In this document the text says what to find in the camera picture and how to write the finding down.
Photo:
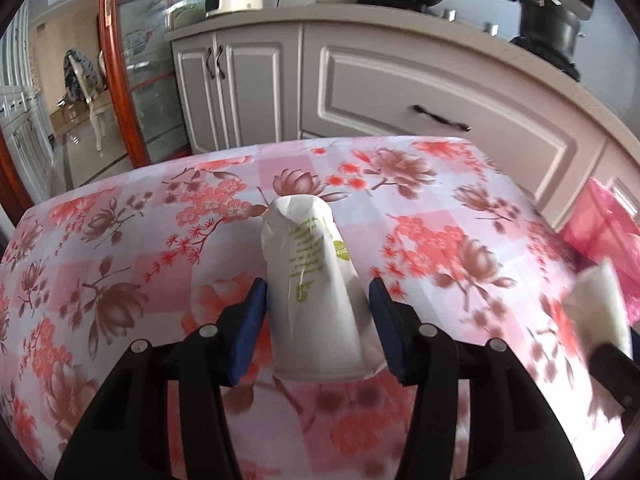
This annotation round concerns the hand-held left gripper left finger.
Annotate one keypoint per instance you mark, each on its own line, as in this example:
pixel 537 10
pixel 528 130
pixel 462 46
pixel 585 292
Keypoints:
pixel 247 335

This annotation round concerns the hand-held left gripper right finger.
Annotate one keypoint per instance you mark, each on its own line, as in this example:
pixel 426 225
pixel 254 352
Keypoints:
pixel 392 335

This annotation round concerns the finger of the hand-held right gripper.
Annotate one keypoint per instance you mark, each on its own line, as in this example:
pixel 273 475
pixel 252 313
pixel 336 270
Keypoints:
pixel 615 370

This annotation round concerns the bin with pink bag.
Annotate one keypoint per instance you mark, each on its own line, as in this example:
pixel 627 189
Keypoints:
pixel 607 220

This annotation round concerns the pink floral tablecloth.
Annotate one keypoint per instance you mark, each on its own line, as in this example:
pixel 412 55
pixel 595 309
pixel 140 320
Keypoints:
pixel 150 240

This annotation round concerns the white base cabinets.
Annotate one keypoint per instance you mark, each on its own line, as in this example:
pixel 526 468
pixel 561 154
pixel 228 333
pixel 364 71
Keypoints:
pixel 400 75

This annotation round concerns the white upholstered dining chair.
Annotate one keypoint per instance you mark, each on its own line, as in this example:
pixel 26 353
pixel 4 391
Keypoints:
pixel 97 110

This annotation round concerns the red-framed glass sliding door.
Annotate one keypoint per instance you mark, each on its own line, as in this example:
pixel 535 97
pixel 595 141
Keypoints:
pixel 120 85

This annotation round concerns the cardboard box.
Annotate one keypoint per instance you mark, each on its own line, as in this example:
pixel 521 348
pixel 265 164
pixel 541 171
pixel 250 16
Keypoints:
pixel 66 114

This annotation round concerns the dark patterned jacket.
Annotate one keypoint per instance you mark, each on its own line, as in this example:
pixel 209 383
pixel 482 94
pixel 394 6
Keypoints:
pixel 80 72

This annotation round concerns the black glass gas stove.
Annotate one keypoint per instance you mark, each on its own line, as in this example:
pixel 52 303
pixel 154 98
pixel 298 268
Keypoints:
pixel 470 17

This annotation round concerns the black lidded stock pot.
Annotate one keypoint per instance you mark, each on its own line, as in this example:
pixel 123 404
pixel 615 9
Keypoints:
pixel 547 22

